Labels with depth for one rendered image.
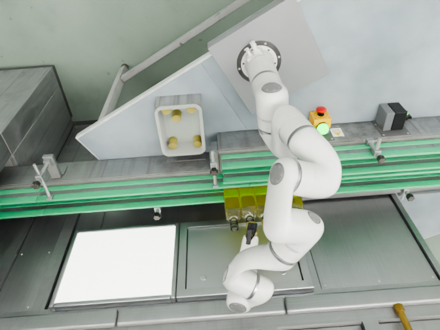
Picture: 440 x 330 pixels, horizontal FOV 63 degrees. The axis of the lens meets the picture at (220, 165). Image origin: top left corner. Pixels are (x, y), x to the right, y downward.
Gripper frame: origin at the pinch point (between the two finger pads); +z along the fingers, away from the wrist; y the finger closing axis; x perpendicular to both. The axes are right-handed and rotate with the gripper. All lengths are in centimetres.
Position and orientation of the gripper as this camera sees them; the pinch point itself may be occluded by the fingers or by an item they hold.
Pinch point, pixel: (251, 232)
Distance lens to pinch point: 127.1
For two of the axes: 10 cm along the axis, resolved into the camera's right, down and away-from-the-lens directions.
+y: -0.4, -7.8, -6.2
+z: 2.1, -6.2, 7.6
